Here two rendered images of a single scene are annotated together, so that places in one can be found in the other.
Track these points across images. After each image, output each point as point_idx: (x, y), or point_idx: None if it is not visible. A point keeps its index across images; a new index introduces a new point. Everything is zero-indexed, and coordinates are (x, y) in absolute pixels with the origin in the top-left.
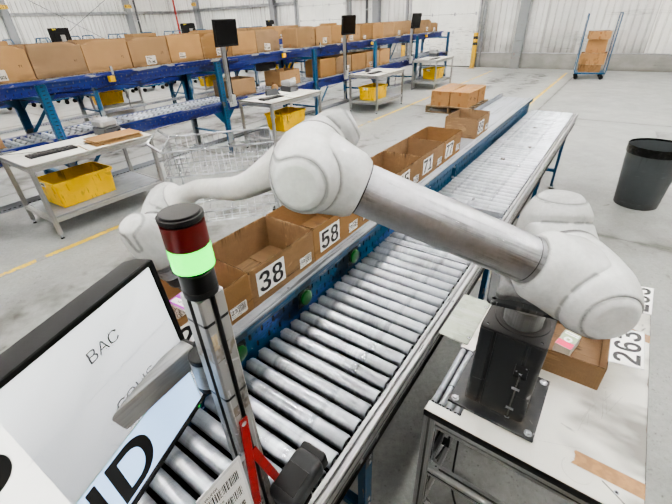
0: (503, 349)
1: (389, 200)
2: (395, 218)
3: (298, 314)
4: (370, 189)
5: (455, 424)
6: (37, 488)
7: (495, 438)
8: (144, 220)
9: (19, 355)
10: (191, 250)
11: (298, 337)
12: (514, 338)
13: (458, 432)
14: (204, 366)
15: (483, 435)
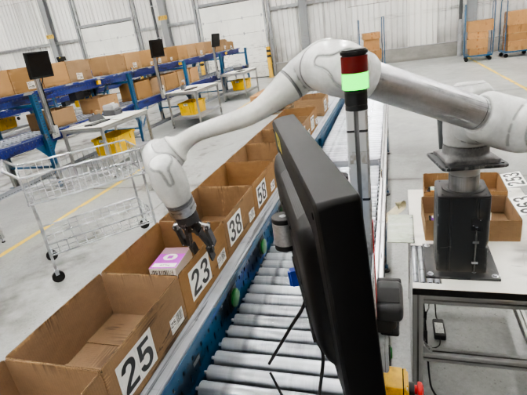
0: (459, 211)
1: (396, 78)
2: (401, 91)
3: (256, 266)
4: (383, 72)
5: (441, 289)
6: None
7: (475, 287)
8: (172, 157)
9: (301, 135)
10: (366, 70)
11: (273, 277)
12: (466, 197)
13: (445, 295)
14: (352, 174)
15: (466, 288)
